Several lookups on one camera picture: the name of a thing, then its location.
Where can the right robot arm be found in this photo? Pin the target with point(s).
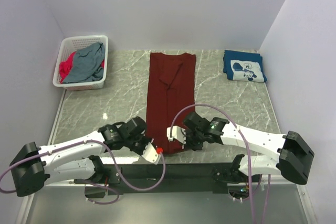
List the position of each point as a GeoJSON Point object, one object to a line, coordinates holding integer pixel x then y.
{"type": "Point", "coordinates": [287, 155]}

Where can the white plastic laundry basket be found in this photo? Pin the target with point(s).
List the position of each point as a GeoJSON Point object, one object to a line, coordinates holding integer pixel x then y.
{"type": "Point", "coordinates": [72, 44]}

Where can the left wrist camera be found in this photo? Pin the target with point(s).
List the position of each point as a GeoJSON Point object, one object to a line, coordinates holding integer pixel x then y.
{"type": "Point", "coordinates": [150, 154]}

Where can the grey blue t shirt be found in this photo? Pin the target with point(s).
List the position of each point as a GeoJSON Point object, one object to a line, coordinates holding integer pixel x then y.
{"type": "Point", "coordinates": [87, 64]}

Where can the black base beam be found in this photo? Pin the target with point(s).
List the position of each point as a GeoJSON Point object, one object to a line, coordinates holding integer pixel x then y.
{"type": "Point", "coordinates": [180, 178]}

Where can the dark red t shirt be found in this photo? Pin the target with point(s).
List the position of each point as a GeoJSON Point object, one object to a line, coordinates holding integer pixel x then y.
{"type": "Point", "coordinates": [170, 89]}

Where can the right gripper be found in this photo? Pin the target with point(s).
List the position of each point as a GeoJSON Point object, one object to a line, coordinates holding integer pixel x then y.
{"type": "Point", "coordinates": [191, 136]}

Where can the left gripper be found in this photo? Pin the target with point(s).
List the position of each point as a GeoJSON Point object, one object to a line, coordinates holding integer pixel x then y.
{"type": "Point", "coordinates": [143, 147]}

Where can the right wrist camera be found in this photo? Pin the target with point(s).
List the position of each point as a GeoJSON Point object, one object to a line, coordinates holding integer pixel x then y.
{"type": "Point", "coordinates": [176, 133]}

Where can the pink red t shirt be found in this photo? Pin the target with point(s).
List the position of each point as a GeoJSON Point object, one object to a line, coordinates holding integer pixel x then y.
{"type": "Point", "coordinates": [66, 66]}

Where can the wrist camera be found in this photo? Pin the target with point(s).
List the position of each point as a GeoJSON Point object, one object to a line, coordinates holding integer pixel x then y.
{"type": "Point", "coordinates": [176, 133]}
{"type": "Point", "coordinates": [150, 154]}

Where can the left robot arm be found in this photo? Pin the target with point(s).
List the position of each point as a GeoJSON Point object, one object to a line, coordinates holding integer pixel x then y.
{"type": "Point", "coordinates": [35, 167]}

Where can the aluminium rail frame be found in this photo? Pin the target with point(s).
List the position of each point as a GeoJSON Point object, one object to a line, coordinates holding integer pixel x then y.
{"type": "Point", "coordinates": [275, 201]}

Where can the folded blue t shirt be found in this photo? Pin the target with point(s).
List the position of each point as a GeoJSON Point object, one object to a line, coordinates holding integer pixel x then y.
{"type": "Point", "coordinates": [243, 66]}

